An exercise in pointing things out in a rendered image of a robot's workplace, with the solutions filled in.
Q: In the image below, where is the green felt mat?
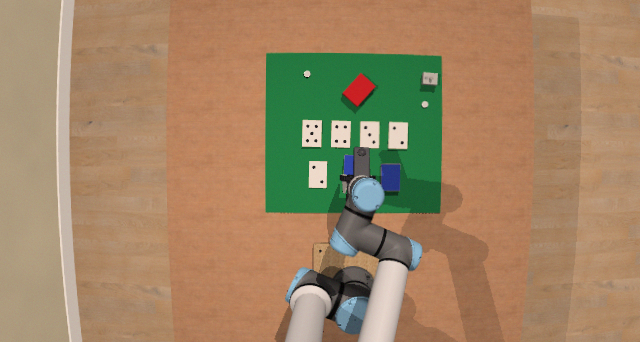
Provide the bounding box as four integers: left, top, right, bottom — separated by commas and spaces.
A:
265, 53, 442, 213

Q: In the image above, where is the red rectangular block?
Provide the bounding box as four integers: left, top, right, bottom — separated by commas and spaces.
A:
342, 73, 376, 107

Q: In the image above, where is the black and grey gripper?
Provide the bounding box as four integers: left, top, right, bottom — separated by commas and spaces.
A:
340, 174, 376, 201

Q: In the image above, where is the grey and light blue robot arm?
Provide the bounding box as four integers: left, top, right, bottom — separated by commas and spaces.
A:
285, 147, 423, 342

